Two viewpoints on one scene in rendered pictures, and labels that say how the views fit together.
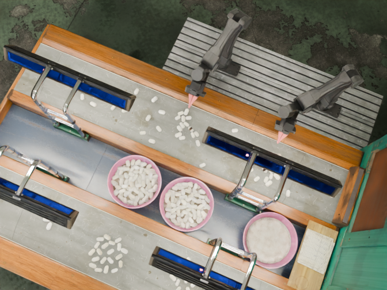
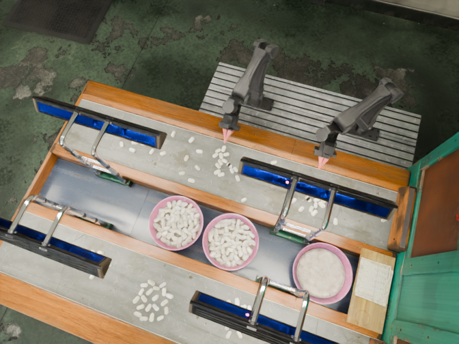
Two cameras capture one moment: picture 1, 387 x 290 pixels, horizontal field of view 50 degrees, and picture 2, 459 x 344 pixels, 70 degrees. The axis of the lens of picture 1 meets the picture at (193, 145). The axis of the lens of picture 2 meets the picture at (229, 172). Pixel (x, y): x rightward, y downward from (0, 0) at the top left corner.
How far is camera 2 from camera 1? 0.49 m
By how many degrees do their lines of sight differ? 6
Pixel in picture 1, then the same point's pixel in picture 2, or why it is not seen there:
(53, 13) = (106, 81)
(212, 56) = (242, 87)
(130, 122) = (169, 164)
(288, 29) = (317, 72)
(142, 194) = (185, 235)
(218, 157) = (259, 191)
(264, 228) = (314, 260)
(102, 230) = (146, 276)
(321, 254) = (380, 284)
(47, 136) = (91, 185)
